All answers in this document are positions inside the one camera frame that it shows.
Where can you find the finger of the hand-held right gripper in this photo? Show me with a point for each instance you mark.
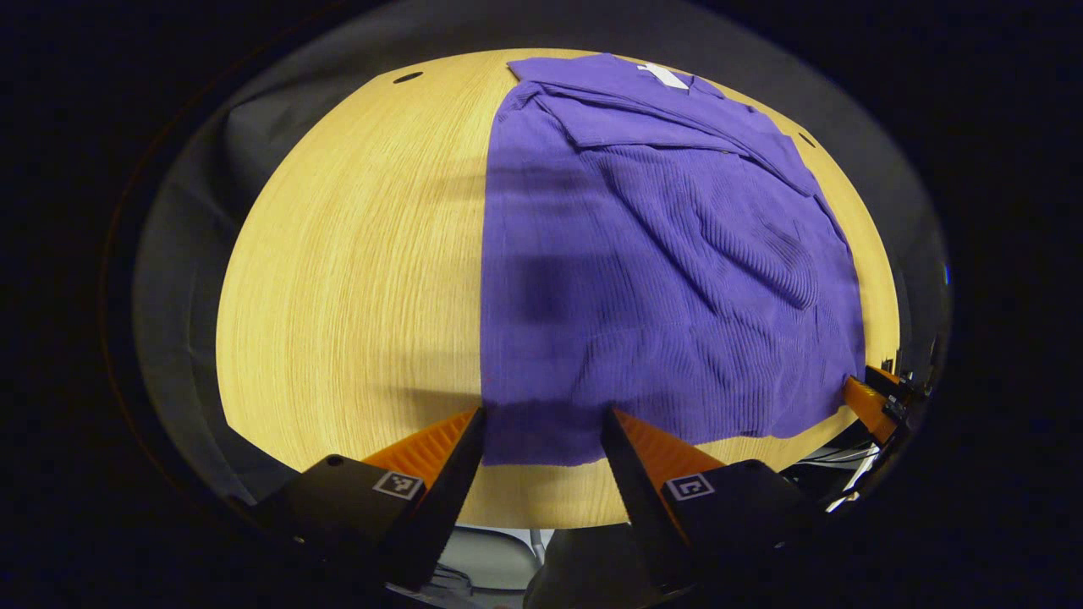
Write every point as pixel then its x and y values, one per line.
pixel 888 382
pixel 863 406

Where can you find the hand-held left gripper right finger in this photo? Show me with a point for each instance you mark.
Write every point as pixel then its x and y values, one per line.
pixel 643 507

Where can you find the purple knit garment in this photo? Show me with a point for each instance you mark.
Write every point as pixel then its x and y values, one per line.
pixel 660 296

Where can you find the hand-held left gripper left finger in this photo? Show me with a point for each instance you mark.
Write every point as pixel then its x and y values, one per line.
pixel 448 499

